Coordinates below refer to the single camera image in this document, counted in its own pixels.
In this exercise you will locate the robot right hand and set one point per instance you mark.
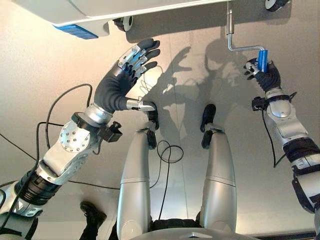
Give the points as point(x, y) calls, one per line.
point(271, 78)

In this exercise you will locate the person's foot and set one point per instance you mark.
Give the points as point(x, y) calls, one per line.
point(92, 215)

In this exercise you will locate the metal crank with blue grip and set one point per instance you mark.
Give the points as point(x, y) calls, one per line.
point(229, 25)

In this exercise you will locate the blue bed corner bumper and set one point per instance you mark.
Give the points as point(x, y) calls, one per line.
point(75, 30)

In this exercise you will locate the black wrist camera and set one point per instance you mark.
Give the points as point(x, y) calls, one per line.
point(258, 103)
point(112, 133)

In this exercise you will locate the black and white caster wheel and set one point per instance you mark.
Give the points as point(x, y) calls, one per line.
point(273, 3)
point(126, 23)

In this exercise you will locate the robot left leg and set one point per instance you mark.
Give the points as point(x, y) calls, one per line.
point(135, 180)

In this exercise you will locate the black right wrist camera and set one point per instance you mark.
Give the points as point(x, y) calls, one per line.
point(258, 103)

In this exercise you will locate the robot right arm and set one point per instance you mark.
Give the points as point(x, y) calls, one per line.
point(290, 125)

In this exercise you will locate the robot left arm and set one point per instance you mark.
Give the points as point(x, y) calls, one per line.
point(67, 150)

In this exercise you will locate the robot right leg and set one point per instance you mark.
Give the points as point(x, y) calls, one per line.
point(220, 180)

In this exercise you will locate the robot leg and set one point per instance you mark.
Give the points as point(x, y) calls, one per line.
point(135, 180)
point(220, 180)

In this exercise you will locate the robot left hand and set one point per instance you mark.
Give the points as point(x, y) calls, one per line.
point(112, 87)

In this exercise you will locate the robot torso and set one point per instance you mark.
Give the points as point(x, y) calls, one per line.
point(195, 235)

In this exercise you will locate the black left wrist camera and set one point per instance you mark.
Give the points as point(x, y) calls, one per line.
point(112, 133)

